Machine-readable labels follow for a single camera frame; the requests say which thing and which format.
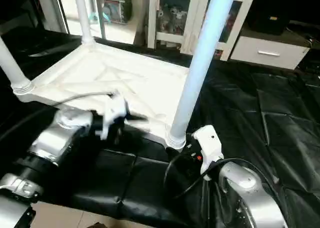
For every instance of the white glass-door cabinet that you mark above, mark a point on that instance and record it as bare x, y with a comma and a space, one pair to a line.
170, 17

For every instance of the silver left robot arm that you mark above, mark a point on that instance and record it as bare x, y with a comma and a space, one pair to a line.
50, 143

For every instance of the light blue metal frame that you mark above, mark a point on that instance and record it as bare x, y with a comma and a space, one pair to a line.
99, 10

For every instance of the dark storage box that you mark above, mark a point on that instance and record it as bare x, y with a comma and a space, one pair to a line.
117, 7

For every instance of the white plastic table top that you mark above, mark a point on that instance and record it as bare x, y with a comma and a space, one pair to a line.
125, 82

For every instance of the white plastic table leg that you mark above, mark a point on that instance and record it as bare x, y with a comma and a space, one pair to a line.
197, 62
84, 15
12, 67

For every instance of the black box yellow label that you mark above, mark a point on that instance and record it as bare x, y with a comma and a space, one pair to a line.
270, 10

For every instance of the black metal shelf rack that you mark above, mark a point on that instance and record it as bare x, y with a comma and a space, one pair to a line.
22, 7

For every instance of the white drawer unit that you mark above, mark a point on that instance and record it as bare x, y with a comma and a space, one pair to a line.
270, 52

